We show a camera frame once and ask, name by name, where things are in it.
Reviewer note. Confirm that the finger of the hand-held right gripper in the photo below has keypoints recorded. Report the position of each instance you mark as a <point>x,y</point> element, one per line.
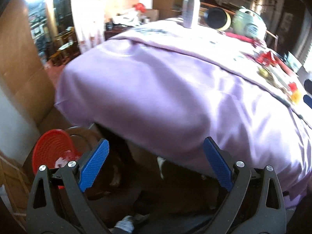
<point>308,84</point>
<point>307,100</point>

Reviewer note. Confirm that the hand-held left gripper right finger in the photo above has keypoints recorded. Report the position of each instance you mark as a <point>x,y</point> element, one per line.
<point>218,165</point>

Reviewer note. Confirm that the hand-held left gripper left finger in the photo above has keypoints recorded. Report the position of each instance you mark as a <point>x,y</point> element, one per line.
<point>93,165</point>

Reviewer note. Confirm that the yellow foam fruit net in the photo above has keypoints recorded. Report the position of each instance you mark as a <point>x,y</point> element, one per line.
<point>297,97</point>

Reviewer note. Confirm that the red foam fruit net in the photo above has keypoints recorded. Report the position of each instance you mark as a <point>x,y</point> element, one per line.
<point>293,86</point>

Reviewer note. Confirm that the red plastic bin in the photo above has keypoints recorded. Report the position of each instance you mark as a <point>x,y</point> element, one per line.
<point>51,148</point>

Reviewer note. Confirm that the red snack packet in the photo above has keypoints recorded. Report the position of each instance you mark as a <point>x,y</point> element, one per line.
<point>265,57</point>

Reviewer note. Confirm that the green instant noodle cup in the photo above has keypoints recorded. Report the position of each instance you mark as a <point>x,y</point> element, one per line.
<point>295,62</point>

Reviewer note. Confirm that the brown round stool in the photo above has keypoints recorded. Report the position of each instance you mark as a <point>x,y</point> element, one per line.
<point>82,139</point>

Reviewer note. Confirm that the person's grey shoe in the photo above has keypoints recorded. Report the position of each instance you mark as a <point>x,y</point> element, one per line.
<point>126,224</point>

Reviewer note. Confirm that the red patterned massage hammer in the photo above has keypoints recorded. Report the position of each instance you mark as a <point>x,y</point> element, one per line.
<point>241,37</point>

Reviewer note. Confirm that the pale green rice cooker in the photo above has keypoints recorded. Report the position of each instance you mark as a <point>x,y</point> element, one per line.
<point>251,25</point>

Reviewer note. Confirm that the purple bed sheet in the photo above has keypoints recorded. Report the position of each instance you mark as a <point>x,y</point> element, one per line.
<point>158,90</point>

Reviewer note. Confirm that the yellow rimmed round pan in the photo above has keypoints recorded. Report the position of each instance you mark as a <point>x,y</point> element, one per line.
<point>215,17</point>

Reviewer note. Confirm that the small wooden table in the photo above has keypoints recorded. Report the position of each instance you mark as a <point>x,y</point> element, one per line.
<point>65,48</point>

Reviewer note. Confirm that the pink floral blanket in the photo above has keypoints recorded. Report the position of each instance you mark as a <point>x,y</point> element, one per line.
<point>195,36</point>

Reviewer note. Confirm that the stainless steel bottle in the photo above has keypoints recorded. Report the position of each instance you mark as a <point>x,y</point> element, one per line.
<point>191,7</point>

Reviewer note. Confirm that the red flowered door curtain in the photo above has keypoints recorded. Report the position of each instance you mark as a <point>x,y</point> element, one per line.
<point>87,17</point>

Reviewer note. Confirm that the white plastic bag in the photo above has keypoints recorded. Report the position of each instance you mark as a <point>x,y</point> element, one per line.
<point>124,18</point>

